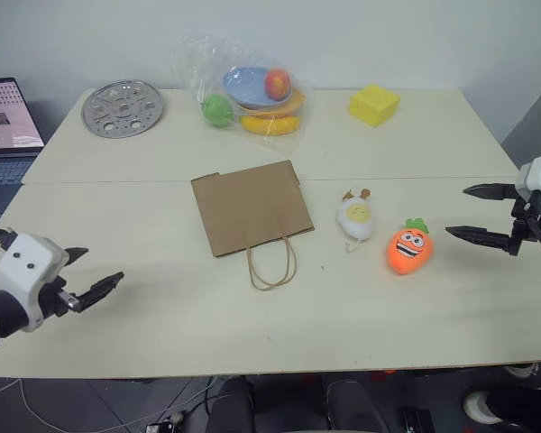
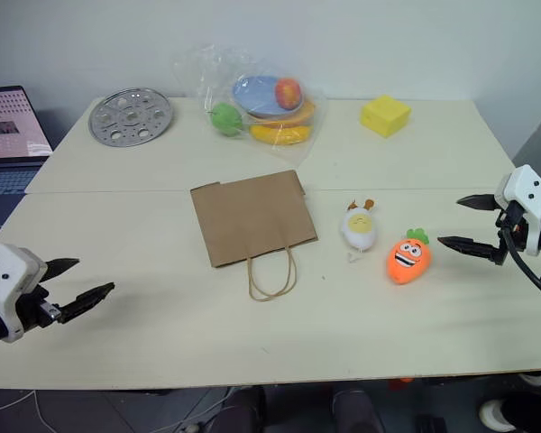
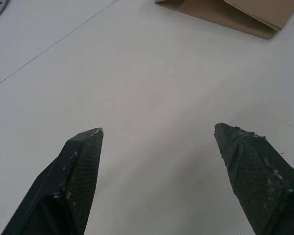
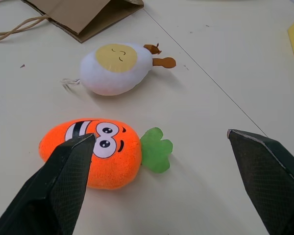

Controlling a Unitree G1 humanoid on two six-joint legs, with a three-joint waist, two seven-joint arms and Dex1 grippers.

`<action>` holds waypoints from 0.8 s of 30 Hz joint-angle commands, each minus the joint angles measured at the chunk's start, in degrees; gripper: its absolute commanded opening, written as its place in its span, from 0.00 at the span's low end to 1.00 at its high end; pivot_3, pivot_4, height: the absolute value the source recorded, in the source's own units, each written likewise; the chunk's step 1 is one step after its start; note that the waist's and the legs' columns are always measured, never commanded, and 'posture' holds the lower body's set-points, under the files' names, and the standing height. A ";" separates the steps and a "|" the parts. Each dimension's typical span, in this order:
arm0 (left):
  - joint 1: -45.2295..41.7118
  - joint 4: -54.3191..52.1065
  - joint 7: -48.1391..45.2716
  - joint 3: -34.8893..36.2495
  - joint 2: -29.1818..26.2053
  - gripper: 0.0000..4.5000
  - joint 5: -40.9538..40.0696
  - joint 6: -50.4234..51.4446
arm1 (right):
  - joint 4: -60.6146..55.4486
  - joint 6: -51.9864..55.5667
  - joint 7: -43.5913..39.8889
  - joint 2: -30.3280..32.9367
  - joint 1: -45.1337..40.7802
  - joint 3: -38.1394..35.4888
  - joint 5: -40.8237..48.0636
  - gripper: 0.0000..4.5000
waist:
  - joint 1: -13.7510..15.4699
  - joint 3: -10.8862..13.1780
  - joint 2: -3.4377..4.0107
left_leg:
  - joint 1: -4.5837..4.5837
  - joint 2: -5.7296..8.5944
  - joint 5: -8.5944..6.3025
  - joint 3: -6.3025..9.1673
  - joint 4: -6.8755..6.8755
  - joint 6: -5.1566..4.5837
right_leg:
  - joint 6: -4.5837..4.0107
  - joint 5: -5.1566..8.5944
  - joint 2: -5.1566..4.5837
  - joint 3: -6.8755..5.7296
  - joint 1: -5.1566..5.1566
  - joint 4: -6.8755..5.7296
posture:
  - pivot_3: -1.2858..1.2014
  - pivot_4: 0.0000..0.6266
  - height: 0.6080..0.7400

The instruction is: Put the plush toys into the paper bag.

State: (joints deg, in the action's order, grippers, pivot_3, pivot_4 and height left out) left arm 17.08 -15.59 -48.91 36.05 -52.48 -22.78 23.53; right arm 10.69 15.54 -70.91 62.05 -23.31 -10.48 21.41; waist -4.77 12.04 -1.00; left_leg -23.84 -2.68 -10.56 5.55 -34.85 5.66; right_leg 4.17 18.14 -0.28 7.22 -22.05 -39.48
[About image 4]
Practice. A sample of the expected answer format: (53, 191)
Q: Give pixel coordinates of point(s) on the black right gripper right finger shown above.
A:
(267, 181)

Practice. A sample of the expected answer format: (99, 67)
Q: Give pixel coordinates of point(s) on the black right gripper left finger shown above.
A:
(51, 191)

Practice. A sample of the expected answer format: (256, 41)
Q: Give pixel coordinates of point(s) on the brown paper bag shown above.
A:
(83, 14)

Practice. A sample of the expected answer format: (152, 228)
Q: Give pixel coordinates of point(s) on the orange carrot plush toy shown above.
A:
(117, 166)

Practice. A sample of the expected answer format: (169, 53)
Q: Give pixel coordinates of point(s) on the white fried egg plush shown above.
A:
(112, 71)

